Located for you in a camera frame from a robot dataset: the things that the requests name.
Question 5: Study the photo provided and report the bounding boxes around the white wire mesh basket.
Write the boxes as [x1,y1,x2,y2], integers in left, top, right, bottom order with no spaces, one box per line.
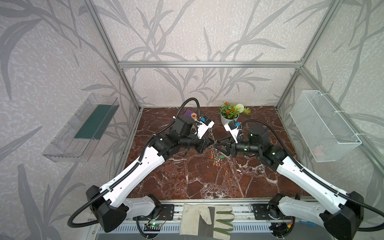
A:
[290,90,362,163]

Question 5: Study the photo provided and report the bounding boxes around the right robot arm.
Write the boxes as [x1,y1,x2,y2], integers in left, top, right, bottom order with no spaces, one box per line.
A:
[215,119,384,240]

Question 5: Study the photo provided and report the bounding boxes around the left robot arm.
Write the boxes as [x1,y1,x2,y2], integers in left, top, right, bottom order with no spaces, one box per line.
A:
[67,113,214,233]

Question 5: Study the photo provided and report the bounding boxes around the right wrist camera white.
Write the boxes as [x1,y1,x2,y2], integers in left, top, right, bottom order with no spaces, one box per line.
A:
[224,121,243,144]

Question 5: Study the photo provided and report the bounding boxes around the right circuit board wires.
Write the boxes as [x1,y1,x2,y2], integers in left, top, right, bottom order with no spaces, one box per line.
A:
[269,220,295,238]

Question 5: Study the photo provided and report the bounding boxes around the orange ribbed vase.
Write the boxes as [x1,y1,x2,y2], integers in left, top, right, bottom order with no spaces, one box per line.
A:
[191,113,198,121]

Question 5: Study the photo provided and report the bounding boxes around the white pot artificial plant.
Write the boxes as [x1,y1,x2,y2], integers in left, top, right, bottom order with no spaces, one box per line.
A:
[219,102,251,126]

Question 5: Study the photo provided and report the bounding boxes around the left circuit board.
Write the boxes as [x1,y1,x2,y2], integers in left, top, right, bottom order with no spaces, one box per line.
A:
[144,223,163,232]

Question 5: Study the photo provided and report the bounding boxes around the beige green work glove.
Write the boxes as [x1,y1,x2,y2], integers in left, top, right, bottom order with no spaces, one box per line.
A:
[180,204,235,240]

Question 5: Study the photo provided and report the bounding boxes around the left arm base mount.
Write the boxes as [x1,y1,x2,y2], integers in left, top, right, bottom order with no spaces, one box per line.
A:
[150,204,175,221]

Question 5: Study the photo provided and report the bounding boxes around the clear plastic wall shelf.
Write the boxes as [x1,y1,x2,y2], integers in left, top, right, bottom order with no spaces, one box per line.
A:
[43,94,120,163]

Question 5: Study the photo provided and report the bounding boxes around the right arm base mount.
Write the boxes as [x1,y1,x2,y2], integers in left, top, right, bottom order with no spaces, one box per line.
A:
[250,204,272,220]

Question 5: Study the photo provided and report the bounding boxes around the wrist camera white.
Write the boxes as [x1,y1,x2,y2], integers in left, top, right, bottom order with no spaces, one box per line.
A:
[196,116,215,139]
[224,121,243,144]

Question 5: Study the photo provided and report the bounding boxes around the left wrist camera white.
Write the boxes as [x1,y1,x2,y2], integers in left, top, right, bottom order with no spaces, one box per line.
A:
[196,116,215,139]

